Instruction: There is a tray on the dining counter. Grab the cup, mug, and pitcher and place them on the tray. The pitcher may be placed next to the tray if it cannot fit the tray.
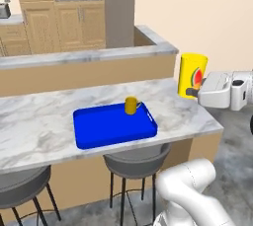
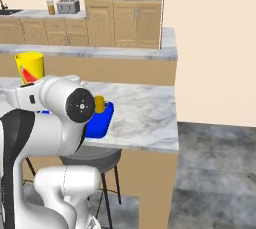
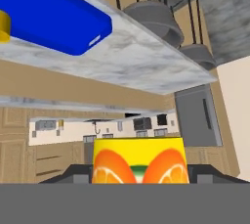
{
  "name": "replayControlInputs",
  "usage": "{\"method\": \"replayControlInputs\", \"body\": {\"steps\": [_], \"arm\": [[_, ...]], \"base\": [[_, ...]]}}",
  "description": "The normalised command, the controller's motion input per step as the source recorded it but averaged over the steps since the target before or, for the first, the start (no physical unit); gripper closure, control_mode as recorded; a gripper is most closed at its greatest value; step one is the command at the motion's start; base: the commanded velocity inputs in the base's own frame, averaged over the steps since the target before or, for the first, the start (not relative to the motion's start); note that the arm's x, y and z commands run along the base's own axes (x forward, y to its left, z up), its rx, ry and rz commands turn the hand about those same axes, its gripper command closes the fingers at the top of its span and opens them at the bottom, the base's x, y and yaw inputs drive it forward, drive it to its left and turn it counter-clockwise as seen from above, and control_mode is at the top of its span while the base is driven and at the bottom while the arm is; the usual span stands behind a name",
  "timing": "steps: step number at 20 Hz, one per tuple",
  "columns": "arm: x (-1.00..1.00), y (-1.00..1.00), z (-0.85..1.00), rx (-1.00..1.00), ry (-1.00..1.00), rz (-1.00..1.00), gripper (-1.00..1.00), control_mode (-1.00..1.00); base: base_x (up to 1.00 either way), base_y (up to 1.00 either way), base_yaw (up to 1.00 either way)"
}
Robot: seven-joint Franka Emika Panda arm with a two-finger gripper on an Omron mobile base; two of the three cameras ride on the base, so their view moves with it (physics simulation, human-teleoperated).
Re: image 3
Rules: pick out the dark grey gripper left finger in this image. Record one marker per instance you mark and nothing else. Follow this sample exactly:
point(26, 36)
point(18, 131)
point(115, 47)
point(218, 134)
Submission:
point(79, 173)

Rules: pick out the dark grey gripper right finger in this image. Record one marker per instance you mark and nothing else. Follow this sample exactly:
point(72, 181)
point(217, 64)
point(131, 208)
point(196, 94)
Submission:
point(201, 173)

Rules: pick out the yellow orange-print cup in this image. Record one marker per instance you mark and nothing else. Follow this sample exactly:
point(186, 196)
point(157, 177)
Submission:
point(140, 149)

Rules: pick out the blue tray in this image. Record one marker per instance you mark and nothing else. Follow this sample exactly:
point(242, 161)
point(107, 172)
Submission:
point(49, 12)

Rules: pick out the yellow mug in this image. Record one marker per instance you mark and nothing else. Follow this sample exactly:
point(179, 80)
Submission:
point(4, 27)

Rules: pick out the black tap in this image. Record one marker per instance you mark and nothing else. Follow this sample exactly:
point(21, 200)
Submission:
point(96, 127)

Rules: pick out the grey fridge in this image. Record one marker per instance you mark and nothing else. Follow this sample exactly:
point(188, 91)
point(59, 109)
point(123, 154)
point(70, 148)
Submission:
point(195, 117)

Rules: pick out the grey toaster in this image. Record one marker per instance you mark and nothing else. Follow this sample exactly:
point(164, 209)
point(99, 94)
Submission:
point(45, 125)

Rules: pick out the wooden cupboard run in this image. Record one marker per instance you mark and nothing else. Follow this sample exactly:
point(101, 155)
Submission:
point(19, 156)

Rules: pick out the small black appliance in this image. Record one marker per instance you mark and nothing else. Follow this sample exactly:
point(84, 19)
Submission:
point(161, 120)

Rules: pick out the grey bar stool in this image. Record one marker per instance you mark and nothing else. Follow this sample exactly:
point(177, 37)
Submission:
point(198, 55)
point(153, 19)

